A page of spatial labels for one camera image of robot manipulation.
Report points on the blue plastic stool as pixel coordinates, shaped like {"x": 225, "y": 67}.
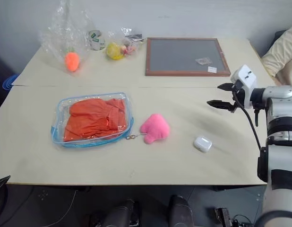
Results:
{"x": 9, "y": 82}

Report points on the large clear plastic bag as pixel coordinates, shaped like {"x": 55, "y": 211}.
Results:
{"x": 63, "y": 30}

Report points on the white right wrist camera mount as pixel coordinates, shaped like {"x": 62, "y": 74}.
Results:
{"x": 246, "y": 79}

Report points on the orange plush carrot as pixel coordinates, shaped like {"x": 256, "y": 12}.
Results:
{"x": 72, "y": 61}

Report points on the beige quilted cushion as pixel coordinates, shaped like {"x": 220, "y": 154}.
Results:
{"x": 281, "y": 55}

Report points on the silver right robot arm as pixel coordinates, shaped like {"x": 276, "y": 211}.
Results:
{"x": 278, "y": 113}

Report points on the small clear plastic bag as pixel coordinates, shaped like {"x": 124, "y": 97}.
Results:
{"x": 127, "y": 32}

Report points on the white earbud case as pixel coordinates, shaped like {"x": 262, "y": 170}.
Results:
{"x": 202, "y": 143}

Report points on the small pink toy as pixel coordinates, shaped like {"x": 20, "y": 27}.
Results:
{"x": 130, "y": 49}

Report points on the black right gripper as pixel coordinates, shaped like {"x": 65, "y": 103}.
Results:
{"x": 239, "y": 96}

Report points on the small clear packet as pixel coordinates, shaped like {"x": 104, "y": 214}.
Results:
{"x": 203, "y": 61}

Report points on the clear pouch with orange cloth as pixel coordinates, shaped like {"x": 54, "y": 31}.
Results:
{"x": 61, "y": 113}

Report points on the orange-red cloth garment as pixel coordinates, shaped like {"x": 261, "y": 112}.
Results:
{"x": 89, "y": 120}

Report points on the wood-framed grey board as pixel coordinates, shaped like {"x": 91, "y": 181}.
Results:
{"x": 183, "y": 54}

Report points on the small black item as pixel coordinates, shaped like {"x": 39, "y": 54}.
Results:
{"x": 135, "y": 36}

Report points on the yellow plush toy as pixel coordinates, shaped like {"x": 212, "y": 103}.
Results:
{"x": 114, "y": 51}

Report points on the small white label card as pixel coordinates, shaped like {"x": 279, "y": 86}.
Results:
{"x": 212, "y": 69}

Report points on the black floor device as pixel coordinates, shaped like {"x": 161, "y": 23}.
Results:
{"x": 223, "y": 216}

